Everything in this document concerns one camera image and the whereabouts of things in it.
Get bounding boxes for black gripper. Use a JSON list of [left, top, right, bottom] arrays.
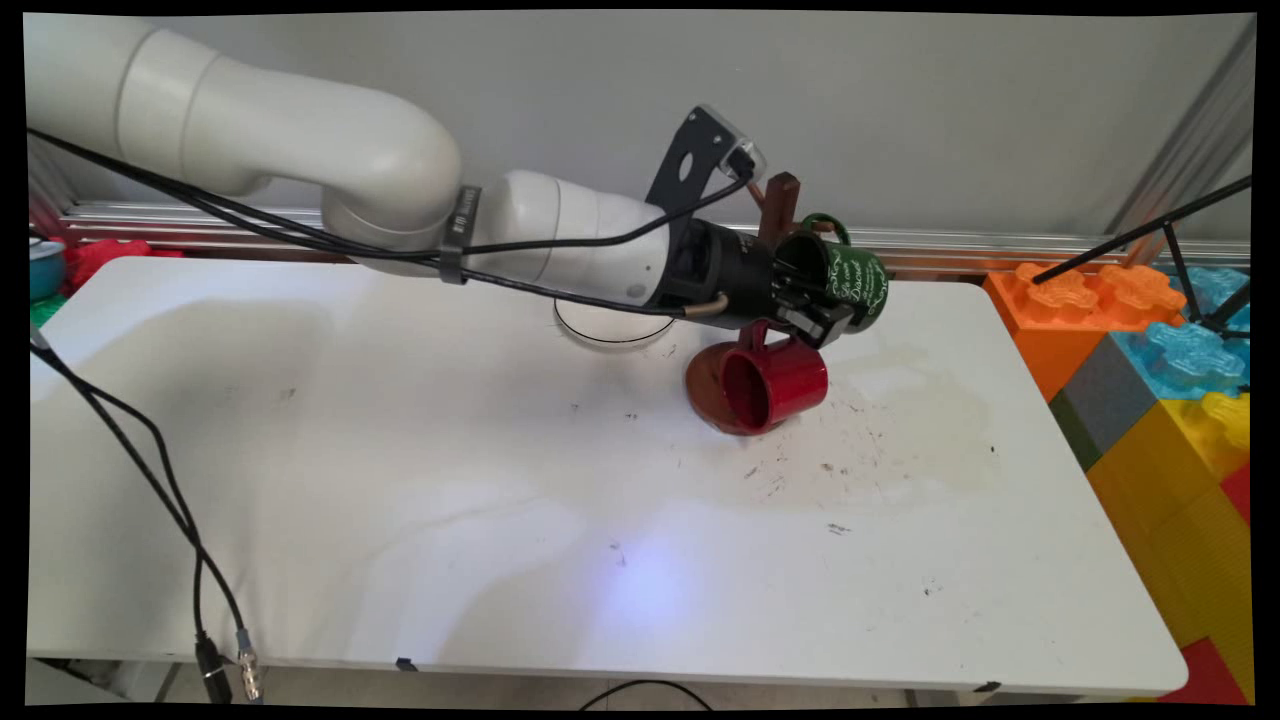
[[655, 218, 859, 350]]

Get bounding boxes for green mug with white print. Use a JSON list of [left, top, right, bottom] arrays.
[[774, 212, 891, 337]]

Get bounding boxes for red mug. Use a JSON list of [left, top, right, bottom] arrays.
[[718, 333, 831, 434]]

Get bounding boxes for brown wooden mug tree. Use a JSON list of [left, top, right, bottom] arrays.
[[685, 171, 803, 437]]

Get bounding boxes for white plate with black rim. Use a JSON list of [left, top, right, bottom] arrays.
[[553, 296, 683, 353]]

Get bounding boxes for big orange toy brick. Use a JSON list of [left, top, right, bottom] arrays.
[[982, 261, 1188, 404]]

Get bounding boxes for big grey toy brick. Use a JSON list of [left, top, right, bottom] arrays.
[[1058, 336, 1163, 463]]

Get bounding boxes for black tripod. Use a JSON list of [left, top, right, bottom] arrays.
[[1030, 177, 1254, 341]]

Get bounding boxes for big blue toy brick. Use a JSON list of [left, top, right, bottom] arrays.
[[1108, 267, 1253, 404]]

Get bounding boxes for aluminium corner profile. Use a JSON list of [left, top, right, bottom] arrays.
[[1103, 18, 1257, 243]]

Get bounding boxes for big yellow toy brick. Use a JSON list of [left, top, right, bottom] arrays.
[[1086, 393, 1255, 703]]

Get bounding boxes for big red toy brick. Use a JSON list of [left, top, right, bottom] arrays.
[[1158, 636, 1249, 707]]

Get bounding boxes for teal bowl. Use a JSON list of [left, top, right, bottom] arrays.
[[28, 238, 67, 303]]

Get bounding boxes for aluminium rail along wall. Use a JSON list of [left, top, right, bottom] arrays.
[[60, 203, 1251, 279]]

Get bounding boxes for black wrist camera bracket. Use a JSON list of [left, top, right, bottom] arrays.
[[644, 104, 769, 217]]

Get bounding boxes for black cable with brass plug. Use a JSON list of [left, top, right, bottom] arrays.
[[150, 180, 731, 323]]

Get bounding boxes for black camera cable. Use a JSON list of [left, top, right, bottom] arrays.
[[28, 128, 757, 263]]

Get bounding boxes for black strap on arm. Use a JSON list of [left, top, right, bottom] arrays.
[[438, 184, 483, 287]]

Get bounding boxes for black cable on floor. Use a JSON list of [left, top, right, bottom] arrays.
[[578, 679, 715, 712]]

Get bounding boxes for black cable with silver connector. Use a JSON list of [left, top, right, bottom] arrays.
[[28, 330, 265, 704]]

